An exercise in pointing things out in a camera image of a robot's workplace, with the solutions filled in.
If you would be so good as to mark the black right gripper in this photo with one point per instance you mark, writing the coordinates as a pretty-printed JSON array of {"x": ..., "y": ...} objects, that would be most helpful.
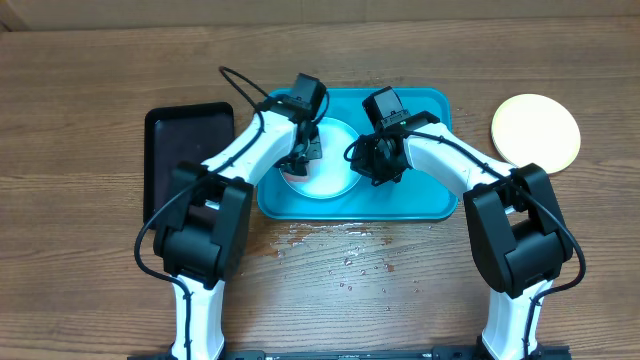
[{"x": 369, "y": 168}]

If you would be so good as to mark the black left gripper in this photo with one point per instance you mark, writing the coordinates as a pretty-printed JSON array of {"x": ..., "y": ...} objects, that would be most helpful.
[{"x": 314, "y": 153}]

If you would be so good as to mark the light blue round plate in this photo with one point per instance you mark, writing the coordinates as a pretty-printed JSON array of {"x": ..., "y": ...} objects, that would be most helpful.
[{"x": 330, "y": 176}]

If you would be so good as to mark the yellow round plate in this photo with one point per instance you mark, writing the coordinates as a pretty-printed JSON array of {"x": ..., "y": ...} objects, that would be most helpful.
[{"x": 532, "y": 128}]

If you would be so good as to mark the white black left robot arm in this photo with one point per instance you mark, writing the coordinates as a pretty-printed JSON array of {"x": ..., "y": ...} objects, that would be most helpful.
[{"x": 202, "y": 229}]

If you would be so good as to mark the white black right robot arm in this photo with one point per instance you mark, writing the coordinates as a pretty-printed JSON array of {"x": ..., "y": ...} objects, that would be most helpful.
[{"x": 516, "y": 230}]

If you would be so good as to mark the teal plastic tray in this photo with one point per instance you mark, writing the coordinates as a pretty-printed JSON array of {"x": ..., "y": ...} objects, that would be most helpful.
[{"x": 416, "y": 197}]

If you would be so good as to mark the black water tray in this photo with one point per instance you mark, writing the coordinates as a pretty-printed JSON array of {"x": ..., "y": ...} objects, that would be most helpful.
[{"x": 191, "y": 133}]

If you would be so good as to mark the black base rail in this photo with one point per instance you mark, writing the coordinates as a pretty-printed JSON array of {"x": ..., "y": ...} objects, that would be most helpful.
[{"x": 436, "y": 353}]

